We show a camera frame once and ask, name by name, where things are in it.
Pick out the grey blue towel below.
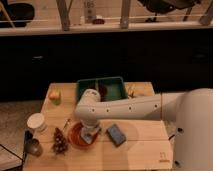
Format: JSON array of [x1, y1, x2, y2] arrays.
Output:
[[81, 132, 95, 144]]

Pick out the red bowl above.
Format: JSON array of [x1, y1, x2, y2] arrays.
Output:
[[67, 122, 98, 150]]

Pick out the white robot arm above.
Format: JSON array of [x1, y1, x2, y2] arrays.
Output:
[[74, 88, 213, 171]]

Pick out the small spoon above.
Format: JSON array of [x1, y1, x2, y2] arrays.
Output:
[[62, 118, 71, 131]]

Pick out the blue sponge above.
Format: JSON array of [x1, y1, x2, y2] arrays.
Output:
[[106, 124, 126, 146]]

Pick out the dark grape bunch toy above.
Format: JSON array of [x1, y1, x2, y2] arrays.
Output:
[[52, 128, 68, 154]]

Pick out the green plastic bin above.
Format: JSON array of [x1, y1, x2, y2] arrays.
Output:
[[76, 76, 128, 101]]

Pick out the yellow green toy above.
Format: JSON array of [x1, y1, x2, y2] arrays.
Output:
[[48, 90, 61, 105]]

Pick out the white cup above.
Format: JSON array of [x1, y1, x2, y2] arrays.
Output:
[[27, 113, 46, 132]]

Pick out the red object on floor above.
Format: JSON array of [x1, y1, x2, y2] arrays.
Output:
[[92, 19, 105, 25]]

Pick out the black office chair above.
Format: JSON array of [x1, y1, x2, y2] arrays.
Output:
[[0, 3, 35, 28]]

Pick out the dark chair at right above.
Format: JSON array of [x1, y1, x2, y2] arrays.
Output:
[[137, 0, 201, 23]]

